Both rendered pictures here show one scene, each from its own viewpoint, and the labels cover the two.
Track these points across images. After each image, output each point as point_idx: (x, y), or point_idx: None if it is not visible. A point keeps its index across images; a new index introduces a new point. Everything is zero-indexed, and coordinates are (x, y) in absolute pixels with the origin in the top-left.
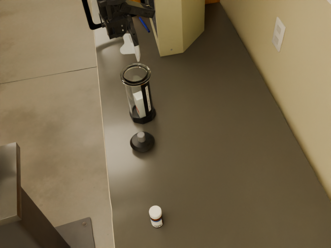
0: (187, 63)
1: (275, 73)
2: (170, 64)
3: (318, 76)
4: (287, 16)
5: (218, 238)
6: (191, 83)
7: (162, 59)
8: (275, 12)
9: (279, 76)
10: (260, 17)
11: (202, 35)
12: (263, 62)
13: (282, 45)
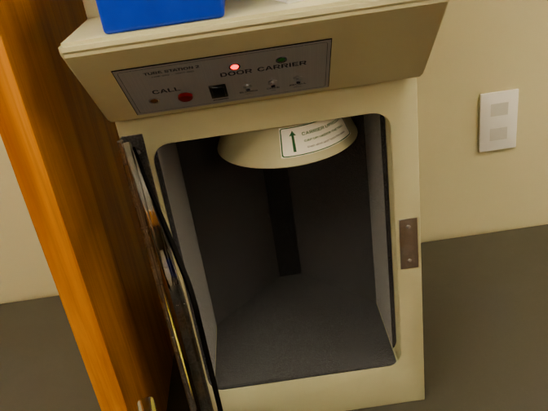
0: (453, 339)
1: (511, 196)
2: (461, 376)
3: None
4: (513, 69)
5: None
6: (545, 333)
7: (437, 394)
8: (463, 96)
9: (529, 188)
10: None
11: None
12: (454, 222)
13: (517, 127)
